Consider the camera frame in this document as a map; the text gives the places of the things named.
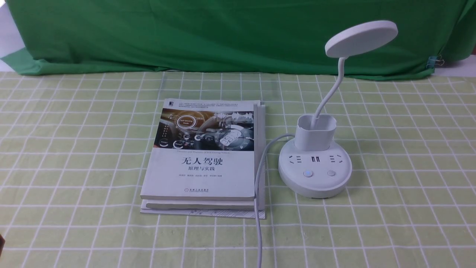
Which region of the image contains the bottom white book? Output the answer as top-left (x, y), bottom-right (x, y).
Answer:
top-left (140, 104), bottom-right (267, 220)

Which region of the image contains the green checkered tablecloth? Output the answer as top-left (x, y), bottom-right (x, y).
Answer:
top-left (0, 72), bottom-right (476, 268)

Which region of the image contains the teal binder clip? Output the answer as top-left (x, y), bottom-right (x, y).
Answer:
top-left (425, 55), bottom-right (445, 68)

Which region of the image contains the green backdrop cloth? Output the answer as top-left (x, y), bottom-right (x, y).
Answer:
top-left (1, 0), bottom-right (475, 81)

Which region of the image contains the white desk lamp with sockets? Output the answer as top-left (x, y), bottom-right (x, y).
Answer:
top-left (278, 20), bottom-right (398, 199)

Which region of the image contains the white lamp power cable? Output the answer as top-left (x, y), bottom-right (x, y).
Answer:
top-left (254, 134), bottom-right (296, 268)

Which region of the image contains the top book with car cover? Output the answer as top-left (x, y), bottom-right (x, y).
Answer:
top-left (140, 98), bottom-right (261, 202)

